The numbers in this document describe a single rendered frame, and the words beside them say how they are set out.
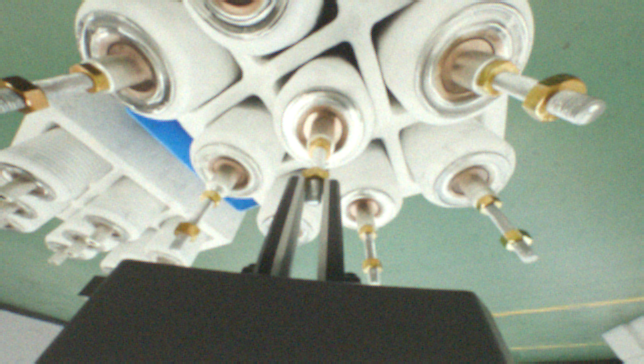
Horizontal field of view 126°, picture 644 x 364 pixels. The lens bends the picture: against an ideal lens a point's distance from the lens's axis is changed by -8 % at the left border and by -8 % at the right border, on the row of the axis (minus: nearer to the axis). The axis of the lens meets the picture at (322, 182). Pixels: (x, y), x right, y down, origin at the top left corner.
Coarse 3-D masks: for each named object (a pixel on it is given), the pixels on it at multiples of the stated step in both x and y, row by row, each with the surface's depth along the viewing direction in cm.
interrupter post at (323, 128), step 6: (318, 120) 16; (324, 120) 16; (312, 126) 16; (318, 126) 15; (324, 126) 15; (330, 126) 16; (312, 132) 15; (318, 132) 14; (324, 132) 14; (330, 132) 15; (312, 138) 14; (324, 138) 14; (330, 138) 14
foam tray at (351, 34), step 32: (352, 0) 16; (384, 0) 16; (416, 0) 23; (320, 32) 18; (352, 32) 18; (256, 64) 20; (288, 64) 20; (224, 96) 22; (384, 96) 21; (192, 128) 26; (384, 128) 24; (288, 160) 29; (416, 192) 31
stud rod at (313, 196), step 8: (320, 152) 13; (312, 160) 13; (320, 160) 13; (312, 184) 11; (320, 184) 11; (312, 192) 10; (320, 192) 10; (304, 200) 10; (312, 200) 10; (320, 200) 10
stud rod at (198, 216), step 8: (208, 200) 17; (200, 208) 16; (208, 208) 17; (192, 216) 16; (200, 216) 16; (176, 240) 14; (184, 240) 14; (168, 248) 13; (176, 248) 13; (184, 248) 14
